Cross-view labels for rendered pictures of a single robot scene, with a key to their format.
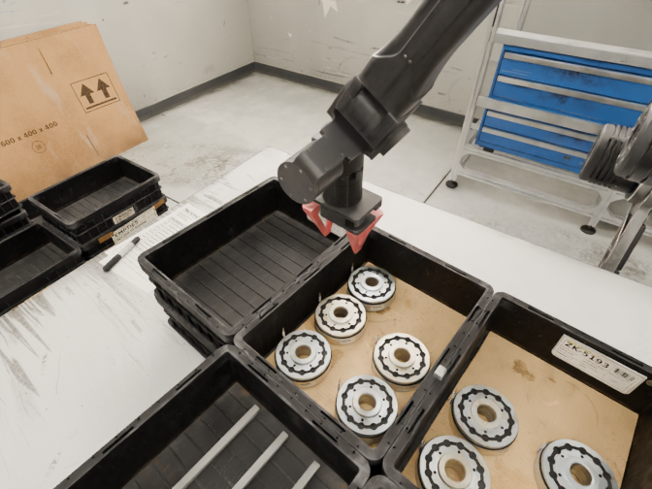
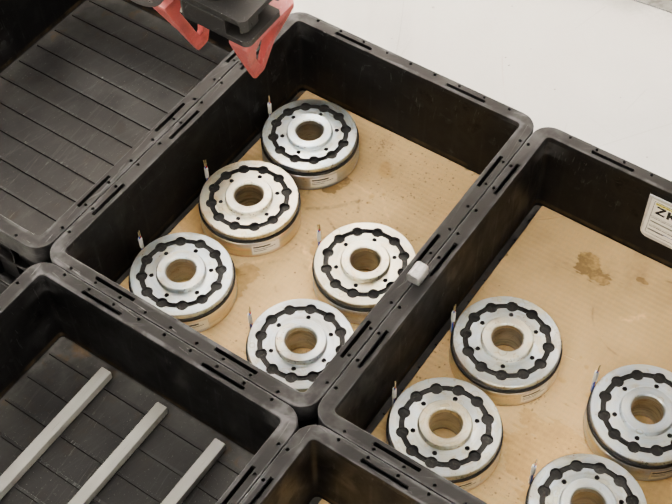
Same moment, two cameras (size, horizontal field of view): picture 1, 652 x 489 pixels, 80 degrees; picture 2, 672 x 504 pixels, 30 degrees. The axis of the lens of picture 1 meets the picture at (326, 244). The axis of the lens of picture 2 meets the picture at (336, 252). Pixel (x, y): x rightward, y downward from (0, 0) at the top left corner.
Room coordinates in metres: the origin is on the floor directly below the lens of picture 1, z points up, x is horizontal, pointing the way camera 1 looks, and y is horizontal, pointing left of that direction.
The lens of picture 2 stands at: (-0.35, -0.05, 1.84)
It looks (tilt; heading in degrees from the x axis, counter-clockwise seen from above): 53 degrees down; 356
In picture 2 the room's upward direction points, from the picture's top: 2 degrees counter-clockwise
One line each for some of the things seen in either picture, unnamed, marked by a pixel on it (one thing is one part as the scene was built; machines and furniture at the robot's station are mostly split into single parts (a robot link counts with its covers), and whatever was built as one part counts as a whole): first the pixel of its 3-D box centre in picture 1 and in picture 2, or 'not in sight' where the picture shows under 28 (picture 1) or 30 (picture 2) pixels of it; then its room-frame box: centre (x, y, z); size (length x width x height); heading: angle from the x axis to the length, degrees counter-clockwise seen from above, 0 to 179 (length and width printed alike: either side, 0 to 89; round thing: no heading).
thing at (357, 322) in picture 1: (341, 314); (249, 199); (0.46, -0.03, 0.86); 0.10 x 0.10 x 0.01
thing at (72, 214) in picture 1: (116, 227); not in sight; (1.29, 0.93, 0.37); 0.40 x 0.30 x 0.45; 146
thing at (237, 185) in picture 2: (341, 312); (248, 196); (0.46, -0.03, 0.86); 0.05 x 0.05 x 0.01
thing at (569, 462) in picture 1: (580, 474); (647, 410); (0.18, -0.37, 0.86); 0.05 x 0.05 x 0.01
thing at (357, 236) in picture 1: (351, 226); (241, 29); (0.45, -0.04, 1.10); 0.07 x 0.07 x 0.09; 50
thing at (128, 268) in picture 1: (167, 242); not in sight; (0.85, 0.47, 0.70); 0.33 x 0.23 x 0.01; 146
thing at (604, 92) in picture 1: (556, 114); not in sight; (1.93, -1.20, 0.60); 0.72 x 0.03 x 0.56; 56
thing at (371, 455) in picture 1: (370, 315); (300, 193); (0.42, -0.08, 0.92); 0.40 x 0.30 x 0.02; 140
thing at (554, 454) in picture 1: (578, 475); (646, 413); (0.18, -0.37, 0.86); 0.10 x 0.10 x 0.01
